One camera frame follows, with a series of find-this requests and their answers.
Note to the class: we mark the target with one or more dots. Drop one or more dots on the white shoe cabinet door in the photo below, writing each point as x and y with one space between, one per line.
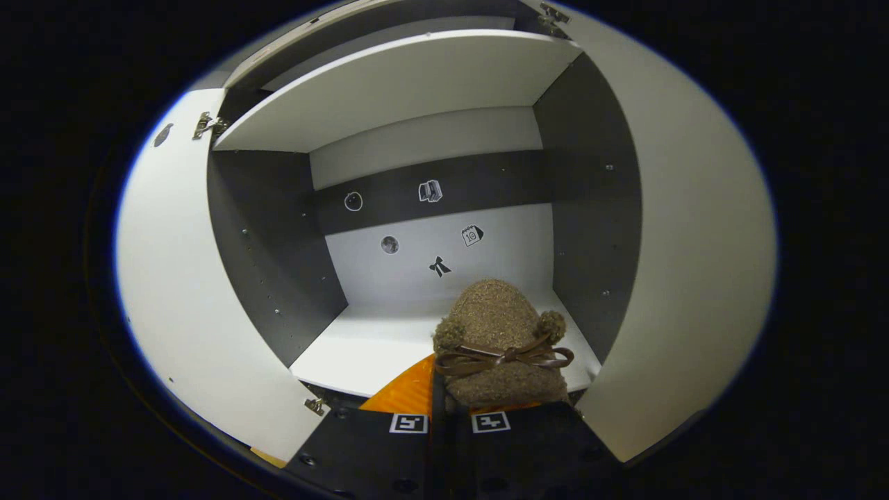
180 278
694 243

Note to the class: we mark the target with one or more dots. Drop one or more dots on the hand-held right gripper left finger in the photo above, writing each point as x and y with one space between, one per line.
368 458

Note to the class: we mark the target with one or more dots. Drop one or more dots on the white shoe cabinet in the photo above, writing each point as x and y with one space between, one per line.
278 243

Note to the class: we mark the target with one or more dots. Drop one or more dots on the brown fuzzy shoe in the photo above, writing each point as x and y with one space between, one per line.
496 312

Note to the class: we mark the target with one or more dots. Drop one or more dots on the metal door hinge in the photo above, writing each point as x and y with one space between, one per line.
208 125
553 17
316 405

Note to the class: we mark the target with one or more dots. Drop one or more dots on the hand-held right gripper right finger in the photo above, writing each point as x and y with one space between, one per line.
528 451

